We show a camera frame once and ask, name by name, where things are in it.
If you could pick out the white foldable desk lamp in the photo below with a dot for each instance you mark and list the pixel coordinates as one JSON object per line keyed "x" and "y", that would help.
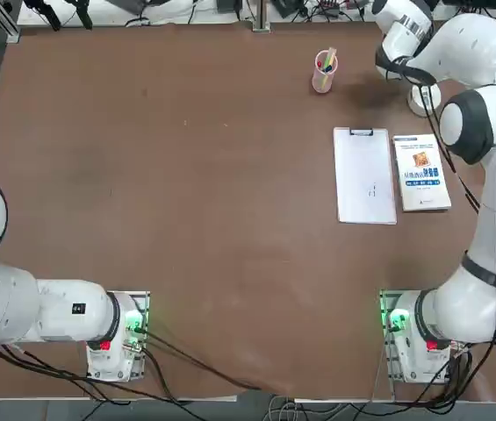
{"x": 434, "y": 103}

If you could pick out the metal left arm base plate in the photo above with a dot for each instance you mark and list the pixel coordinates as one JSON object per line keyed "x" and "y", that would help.
{"x": 142, "y": 302}

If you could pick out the white book with blue print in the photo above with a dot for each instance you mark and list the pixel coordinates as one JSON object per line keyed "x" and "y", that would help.
{"x": 423, "y": 193}

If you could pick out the white clipboard with black clip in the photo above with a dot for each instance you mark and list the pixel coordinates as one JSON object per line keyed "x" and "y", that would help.
{"x": 364, "y": 175}

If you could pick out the yellow green highlighter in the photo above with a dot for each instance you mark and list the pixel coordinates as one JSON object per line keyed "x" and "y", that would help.
{"x": 330, "y": 57}

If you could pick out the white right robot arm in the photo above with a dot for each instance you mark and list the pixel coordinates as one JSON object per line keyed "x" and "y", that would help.
{"x": 471, "y": 39}

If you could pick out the aluminium frame bracket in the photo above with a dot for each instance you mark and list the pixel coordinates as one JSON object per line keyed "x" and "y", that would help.
{"x": 8, "y": 24}

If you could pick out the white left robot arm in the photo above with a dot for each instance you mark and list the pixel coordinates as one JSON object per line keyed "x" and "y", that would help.
{"x": 2, "y": 307}

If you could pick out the clear pink pen cup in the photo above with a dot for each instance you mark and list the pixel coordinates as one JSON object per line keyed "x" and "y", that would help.
{"x": 322, "y": 83}

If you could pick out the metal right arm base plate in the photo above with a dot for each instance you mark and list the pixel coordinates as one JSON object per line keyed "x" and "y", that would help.
{"x": 388, "y": 307}

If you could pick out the aluminium camera post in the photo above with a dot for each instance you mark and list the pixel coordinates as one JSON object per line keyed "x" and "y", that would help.
{"x": 260, "y": 15}

